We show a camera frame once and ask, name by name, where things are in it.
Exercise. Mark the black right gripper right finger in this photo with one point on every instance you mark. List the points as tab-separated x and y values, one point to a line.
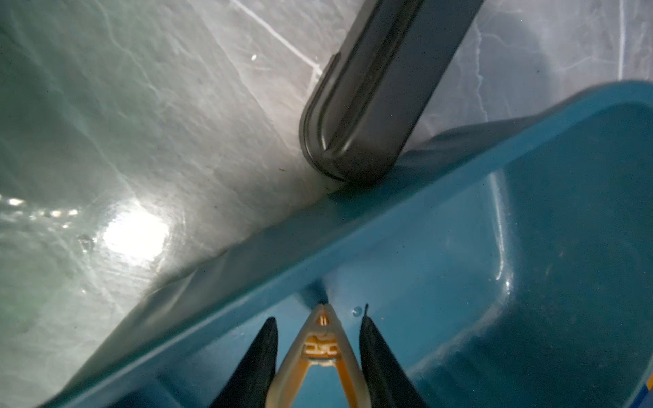
387	383

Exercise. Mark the yellow clothespin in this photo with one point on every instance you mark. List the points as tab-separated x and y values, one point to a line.
321	342

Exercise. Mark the teal plastic bin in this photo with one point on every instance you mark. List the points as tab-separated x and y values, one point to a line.
505	264

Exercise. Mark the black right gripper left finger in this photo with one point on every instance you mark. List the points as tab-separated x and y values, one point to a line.
250	382

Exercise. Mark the black clothes rack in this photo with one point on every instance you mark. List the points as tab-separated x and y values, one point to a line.
373	91

